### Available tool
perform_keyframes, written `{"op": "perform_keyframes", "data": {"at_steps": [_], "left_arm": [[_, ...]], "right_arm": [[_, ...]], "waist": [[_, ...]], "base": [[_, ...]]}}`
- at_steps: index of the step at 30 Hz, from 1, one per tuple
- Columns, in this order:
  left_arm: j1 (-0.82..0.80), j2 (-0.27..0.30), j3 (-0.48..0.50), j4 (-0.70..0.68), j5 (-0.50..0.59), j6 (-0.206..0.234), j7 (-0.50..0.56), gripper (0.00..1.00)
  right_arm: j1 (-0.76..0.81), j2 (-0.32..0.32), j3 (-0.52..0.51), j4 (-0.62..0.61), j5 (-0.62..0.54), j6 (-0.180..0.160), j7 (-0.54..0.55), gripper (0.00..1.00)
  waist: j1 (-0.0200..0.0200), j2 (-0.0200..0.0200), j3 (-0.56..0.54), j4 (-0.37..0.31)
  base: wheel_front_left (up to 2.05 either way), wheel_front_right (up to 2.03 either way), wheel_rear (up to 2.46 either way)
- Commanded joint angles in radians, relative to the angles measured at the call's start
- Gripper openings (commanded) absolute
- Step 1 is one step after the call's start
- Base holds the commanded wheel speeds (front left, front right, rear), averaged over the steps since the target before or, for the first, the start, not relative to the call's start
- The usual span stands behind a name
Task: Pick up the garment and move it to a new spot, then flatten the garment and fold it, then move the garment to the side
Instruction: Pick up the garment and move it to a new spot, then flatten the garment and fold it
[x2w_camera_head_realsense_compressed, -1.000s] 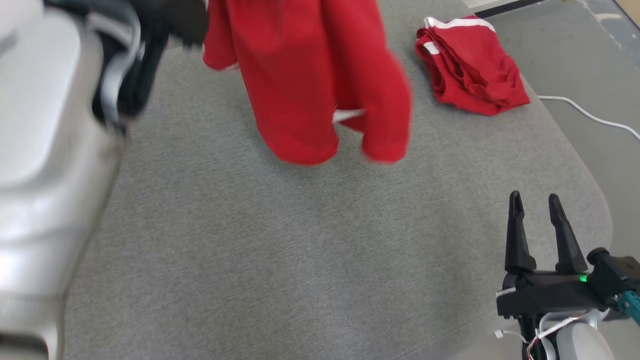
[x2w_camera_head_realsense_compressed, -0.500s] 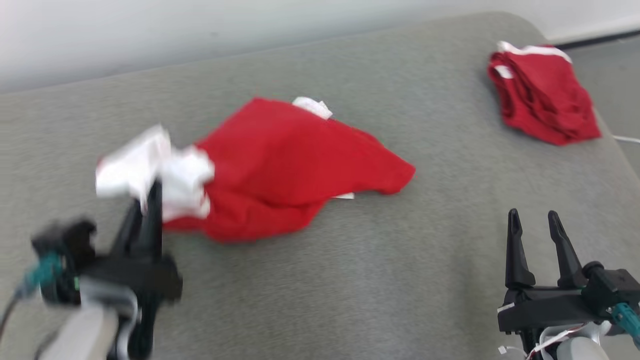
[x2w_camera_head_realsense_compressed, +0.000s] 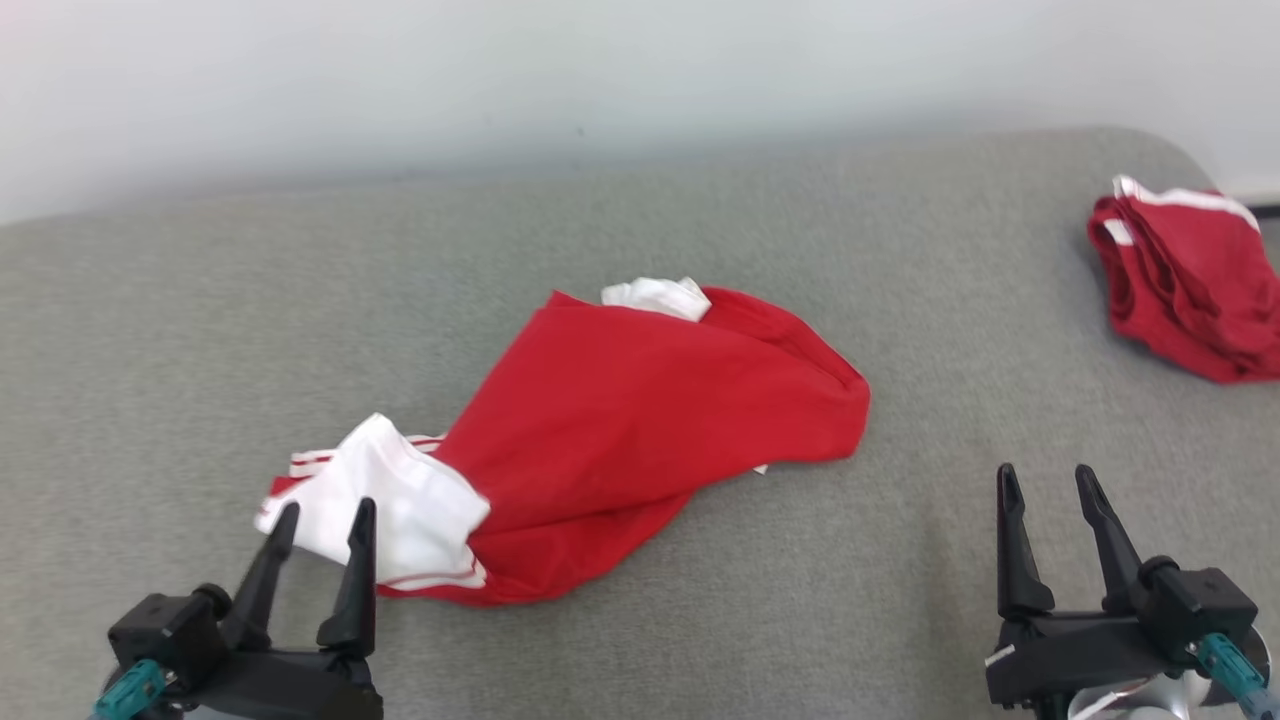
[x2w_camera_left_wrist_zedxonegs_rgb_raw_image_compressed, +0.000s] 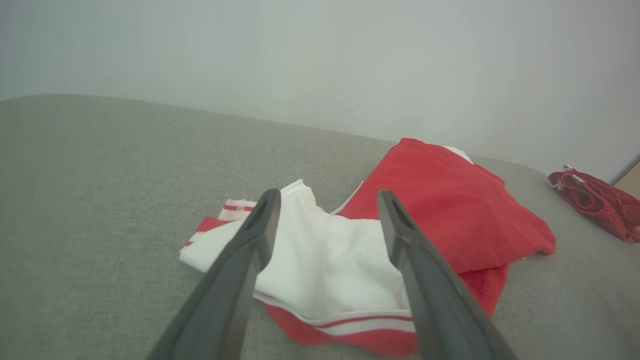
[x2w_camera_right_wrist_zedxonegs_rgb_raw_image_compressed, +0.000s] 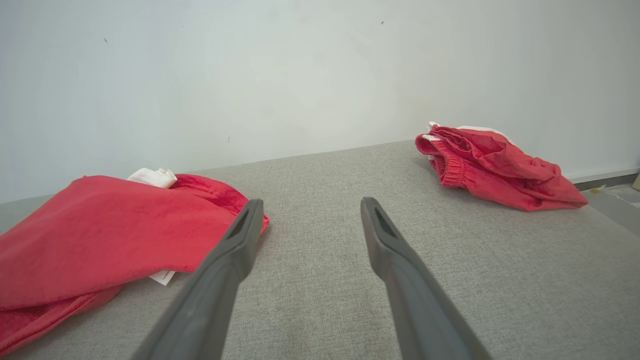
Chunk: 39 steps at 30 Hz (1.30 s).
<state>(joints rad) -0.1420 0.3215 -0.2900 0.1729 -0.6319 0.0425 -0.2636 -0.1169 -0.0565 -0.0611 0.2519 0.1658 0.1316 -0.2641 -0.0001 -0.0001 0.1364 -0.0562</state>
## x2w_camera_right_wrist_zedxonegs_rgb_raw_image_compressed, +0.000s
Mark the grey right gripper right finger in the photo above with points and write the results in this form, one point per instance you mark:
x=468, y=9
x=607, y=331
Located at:
x=415, y=305

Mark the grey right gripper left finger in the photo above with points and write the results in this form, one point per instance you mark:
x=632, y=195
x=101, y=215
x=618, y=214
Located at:
x=215, y=290

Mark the red garment with white panel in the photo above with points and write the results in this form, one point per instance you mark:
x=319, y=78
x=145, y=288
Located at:
x=100, y=235

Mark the red shorts with number print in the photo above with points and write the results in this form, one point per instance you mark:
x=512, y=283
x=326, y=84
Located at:
x=500, y=170

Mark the grey fabric sofa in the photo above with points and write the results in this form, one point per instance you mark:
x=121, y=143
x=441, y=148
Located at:
x=320, y=175

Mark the white wall baseboard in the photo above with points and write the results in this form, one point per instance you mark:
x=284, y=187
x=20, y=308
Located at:
x=605, y=174

